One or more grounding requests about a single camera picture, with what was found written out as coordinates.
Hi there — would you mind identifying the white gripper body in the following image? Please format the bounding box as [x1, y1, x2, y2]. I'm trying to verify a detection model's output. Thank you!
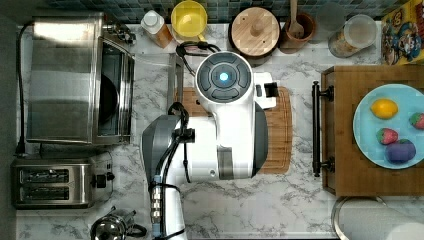
[254, 72, 279, 109]

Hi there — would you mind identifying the glass oven door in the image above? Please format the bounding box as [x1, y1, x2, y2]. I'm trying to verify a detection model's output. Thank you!
[133, 53, 183, 115]

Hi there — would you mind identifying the stainless steel toaster oven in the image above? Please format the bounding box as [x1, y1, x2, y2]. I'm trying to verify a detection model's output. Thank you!
[26, 13, 135, 145]

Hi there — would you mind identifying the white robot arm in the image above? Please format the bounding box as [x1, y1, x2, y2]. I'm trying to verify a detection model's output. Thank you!
[141, 51, 269, 240]

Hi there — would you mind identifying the dark pan inside oven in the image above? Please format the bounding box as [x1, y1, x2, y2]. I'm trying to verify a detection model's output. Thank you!
[99, 75, 119, 124]

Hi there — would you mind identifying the brown wooden utensil holder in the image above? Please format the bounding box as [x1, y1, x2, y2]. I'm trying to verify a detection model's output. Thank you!
[279, 13, 316, 54]

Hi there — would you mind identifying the black canister with wooden lid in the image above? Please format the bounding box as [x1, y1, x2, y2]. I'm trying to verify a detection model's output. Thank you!
[228, 7, 281, 67]

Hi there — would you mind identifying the wooden spoon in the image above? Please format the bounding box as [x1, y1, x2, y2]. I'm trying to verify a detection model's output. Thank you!
[288, 0, 304, 39]

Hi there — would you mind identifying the wooden cutting board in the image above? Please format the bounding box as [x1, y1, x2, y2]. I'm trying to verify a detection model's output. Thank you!
[173, 87, 293, 174]

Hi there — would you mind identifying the frosted plastic cup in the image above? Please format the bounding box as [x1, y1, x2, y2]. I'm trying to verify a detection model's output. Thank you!
[310, 2, 346, 44]

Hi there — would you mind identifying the light blue plate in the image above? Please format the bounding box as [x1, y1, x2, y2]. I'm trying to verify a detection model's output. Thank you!
[353, 84, 424, 169]

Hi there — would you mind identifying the yellow mug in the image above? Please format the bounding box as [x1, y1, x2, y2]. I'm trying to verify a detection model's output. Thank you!
[171, 0, 208, 41]

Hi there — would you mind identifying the clear jar with white lid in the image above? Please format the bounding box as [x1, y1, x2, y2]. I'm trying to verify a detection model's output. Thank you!
[328, 14, 377, 58]

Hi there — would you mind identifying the yellow toy lemon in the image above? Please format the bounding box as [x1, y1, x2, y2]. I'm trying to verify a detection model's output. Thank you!
[370, 98, 398, 119]

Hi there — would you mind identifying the wooden drawer box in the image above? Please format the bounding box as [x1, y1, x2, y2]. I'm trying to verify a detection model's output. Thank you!
[318, 65, 423, 196]

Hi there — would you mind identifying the red toy strawberry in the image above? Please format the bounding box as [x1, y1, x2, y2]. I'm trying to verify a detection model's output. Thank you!
[376, 128, 398, 145]
[409, 113, 424, 130]

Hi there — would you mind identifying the white capped bottle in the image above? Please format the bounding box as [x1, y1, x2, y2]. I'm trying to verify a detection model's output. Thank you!
[141, 10, 173, 48]

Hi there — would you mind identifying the yellow cereal box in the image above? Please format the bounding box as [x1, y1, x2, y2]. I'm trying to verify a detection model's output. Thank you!
[381, 0, 424, 65]

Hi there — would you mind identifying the purple toy eggplant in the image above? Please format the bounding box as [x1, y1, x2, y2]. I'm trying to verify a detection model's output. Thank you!
[385, 139, 416, 164]

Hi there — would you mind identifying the round metal bowl rim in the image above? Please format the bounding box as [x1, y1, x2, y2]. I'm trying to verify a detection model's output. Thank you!
[331, 197, 386, 240]

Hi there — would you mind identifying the silver two-slot toaster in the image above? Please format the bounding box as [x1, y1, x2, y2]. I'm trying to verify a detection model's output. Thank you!
[11, 153, 115, 210]

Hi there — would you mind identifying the black drawer handle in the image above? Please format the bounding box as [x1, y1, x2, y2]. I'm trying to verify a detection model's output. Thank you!
[312, 81, 334, 177]

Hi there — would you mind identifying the black oven power cable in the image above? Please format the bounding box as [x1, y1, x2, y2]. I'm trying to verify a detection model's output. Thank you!
[13, 21, 35, 158]

